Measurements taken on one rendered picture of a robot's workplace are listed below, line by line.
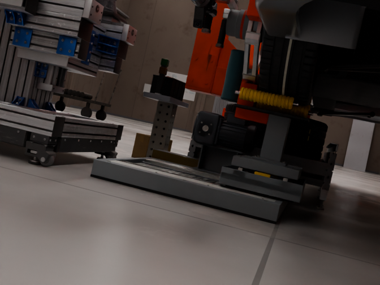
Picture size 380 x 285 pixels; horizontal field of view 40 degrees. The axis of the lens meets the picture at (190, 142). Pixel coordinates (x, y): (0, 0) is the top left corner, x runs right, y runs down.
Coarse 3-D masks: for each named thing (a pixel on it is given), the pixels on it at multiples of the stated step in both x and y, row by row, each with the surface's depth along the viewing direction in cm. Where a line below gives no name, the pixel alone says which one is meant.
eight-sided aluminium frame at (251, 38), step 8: (248, 24) 224; (248, 32) 224; (256, 32) 224; (248, 40) 225; (256, 40) 224; (248, 48) 228; (256, 48) 226; (248, 56) 232; (256, 56) 229; (248, 64) 237; (256, 64) 233; (248, 72) 238; (256, 72) 237; (248, 80) 242; (256, 80) 241
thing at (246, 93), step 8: (240, 96) 237; (248, 96) 236; (256, 96) 235; (264, 96) 235; (272, 96) 234; (280, 96) 233; (288, 96) 233; (272, 104) 234; (280, 104) 233; (288, 104) 232; (296, 104) 233
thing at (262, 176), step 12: (228, 168) 227; (240, 168) 227; (228, 180) 227; (240, 180) 226; (252, 180) 225; (264, 180) 224; (276, 180) 222; (288, 180) 232; (300, 180) 268; (264, 192) 223; (276, 192) 222; (288, 192) 221; (300, 192) 220
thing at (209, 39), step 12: (216, 24) 300; (204, 36) 301; (216, 36) 299; (228, 36) 313; (204, 48) 301; (216, 48) 299; (192, 60) 302; (204, 60) 300; (216, 60) 299; (192, 72) 302; (204, 72) 300; (192, 84) 302; (204, 84) 300
